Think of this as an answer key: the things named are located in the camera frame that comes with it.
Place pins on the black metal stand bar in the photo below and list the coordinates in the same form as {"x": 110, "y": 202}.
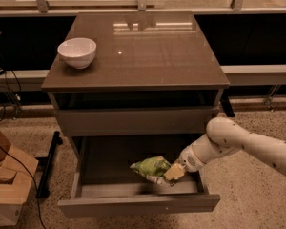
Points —
{"x": 46, "y": 164}

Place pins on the closed grey top drawer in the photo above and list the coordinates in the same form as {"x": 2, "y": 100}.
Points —
{"x": 134, "y": 122}

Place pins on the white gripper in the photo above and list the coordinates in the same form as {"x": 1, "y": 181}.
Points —
{"x": 190, "y": 161}

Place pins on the open grey middle drawer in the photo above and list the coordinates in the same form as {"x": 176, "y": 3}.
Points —
{"x": 105, "y": 185}

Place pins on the grey drawer cabinet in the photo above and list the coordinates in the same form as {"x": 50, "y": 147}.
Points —
{"x": 144, "y": 61}

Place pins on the green jalapeno chip bag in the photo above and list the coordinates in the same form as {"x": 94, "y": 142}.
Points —
{"x": 153, "y": 169}

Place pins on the cardboard box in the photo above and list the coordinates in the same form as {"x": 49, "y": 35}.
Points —
{"x": 16, "y": 169}

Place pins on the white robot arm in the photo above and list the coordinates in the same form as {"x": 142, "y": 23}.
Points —
{"x": 224, "y": 137}

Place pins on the white ceramic bowl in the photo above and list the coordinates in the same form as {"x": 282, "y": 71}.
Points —
{"x": 77, "y": 52}

